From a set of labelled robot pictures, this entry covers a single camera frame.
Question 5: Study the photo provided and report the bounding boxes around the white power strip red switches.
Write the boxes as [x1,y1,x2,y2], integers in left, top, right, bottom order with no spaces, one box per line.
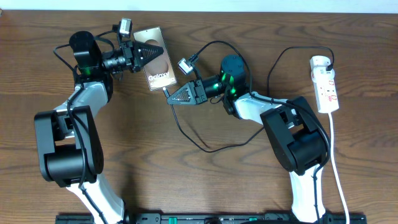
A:
[311,66,339,114]

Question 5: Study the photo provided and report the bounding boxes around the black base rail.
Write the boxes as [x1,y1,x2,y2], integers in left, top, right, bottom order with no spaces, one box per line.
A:
[55,212,368,224]

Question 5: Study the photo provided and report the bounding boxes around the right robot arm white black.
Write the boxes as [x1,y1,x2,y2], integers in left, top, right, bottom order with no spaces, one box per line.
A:
[166,55,330,223]

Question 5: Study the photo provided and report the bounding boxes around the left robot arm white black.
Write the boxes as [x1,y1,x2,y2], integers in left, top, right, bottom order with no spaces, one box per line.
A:
[34,31,164,223]

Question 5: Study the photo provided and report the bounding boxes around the white power strip cord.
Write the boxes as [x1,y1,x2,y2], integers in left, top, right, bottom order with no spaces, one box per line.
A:
[328,112,351,224]

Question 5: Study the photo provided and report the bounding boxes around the white charger adapter plug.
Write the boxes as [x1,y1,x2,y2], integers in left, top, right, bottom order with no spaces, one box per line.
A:
[310,55,331,70]

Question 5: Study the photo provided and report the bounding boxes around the black charging cable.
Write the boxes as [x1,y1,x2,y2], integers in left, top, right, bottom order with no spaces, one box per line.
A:
[162,46,335,154]

